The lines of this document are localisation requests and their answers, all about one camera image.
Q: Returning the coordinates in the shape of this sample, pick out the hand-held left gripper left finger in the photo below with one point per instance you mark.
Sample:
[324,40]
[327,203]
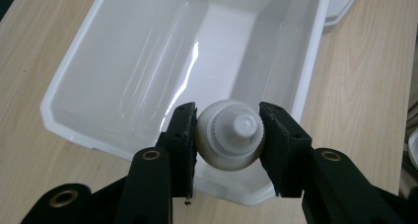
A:
[154,184]

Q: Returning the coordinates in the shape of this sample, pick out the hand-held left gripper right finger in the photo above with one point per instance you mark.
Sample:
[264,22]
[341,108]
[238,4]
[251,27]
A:
[295,164]

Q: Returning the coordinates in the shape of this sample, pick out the small white dropper bottle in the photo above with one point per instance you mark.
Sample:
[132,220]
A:
[230,135]

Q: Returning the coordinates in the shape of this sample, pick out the white plastic storage box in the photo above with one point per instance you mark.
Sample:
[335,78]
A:
[115,69]

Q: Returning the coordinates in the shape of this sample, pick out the white lidded storage box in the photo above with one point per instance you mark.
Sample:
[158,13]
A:
[338,7]

